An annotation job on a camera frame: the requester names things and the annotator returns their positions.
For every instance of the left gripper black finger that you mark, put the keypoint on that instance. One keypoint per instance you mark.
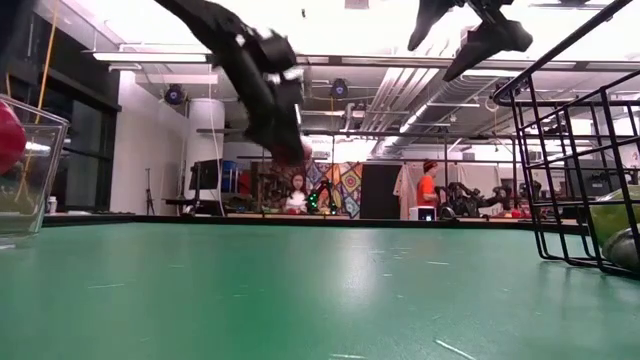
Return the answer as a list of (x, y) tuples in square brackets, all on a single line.
[(272, 142), (299, 135)]

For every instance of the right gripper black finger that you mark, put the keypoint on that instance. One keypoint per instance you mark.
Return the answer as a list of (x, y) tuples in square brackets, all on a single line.
[(495, 40), (435, 15)]

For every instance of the green cucumber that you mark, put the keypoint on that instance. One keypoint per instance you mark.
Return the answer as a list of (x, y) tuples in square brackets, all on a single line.
[(617, 215)]

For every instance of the smooth red tomato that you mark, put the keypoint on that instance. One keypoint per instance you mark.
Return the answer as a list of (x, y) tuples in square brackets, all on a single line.
[(11, 140)]

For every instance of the black background robot arm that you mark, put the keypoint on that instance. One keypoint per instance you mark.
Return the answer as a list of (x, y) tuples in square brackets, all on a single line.
[(465, 200)]

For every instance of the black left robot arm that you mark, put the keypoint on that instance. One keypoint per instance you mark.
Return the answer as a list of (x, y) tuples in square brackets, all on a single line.
[(210, 25)]

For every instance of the blue storage bin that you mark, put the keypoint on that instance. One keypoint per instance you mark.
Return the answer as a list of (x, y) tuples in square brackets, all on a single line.
[(230, 175)]

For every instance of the round black ceiling device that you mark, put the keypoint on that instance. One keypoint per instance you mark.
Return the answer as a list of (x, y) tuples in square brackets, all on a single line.
[(339, 88), (175, 94)]

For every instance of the person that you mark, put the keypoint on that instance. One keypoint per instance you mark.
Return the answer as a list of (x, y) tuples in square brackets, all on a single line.
[(296, 200), (427, 190)]

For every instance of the colourful patchwork quilt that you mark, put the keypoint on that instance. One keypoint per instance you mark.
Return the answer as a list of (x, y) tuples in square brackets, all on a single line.
[(350, 182)]

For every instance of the black background monitor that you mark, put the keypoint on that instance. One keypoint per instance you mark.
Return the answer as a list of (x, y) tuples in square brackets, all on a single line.
[(206, 175)]

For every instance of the black upright panel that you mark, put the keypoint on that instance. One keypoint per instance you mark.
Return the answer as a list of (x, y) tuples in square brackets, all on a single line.
[(380, 192)]

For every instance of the white hanging cloth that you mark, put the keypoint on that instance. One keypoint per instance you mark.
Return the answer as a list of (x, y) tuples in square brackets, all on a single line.
[(406, 187)]

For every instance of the long ceiling light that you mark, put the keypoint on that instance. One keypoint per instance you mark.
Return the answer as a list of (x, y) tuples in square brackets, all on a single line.
[(150, 56)]

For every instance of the black tripod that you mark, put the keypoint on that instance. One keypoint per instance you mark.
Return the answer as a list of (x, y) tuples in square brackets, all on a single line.
[(149, 200)]

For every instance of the small white box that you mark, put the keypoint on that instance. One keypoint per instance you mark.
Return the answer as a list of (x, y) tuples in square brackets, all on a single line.
[(422, 213)]

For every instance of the green table mat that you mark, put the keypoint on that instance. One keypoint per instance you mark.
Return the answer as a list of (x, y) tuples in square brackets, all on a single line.
[(300, 290)]

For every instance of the clear plastic bin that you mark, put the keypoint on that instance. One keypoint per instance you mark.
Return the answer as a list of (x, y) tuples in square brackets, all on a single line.
[(50, 175)]

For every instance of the black metal table frame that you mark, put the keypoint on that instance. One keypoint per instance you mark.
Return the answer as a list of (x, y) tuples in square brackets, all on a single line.
[(300, 220)]

